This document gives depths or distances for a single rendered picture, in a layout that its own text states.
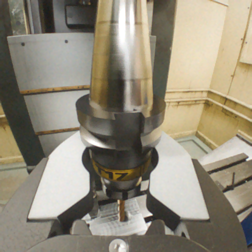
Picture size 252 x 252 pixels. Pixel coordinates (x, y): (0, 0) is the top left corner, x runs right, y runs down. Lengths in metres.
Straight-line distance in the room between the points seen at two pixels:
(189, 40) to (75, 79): 0.86
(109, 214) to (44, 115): 0.40
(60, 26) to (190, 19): 0.83
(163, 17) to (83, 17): 0.29
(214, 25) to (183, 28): 0.28
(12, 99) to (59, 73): 0.22
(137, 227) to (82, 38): 0.56
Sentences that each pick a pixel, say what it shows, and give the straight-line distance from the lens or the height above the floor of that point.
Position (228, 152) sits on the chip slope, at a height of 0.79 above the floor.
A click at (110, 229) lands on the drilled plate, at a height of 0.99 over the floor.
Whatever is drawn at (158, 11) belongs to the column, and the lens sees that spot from 0.64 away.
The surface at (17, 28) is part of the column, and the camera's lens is 0.56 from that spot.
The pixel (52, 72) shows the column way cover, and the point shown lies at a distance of 0.53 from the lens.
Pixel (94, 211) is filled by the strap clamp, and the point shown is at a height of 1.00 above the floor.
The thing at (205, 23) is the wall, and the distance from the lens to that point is 1.26.
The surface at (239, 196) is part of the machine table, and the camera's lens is 0.72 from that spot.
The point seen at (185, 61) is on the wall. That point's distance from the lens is 1.17.
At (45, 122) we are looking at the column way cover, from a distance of 0.60.
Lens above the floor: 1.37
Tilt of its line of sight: 30 degrees down
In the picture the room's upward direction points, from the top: 2 degrees clockwise
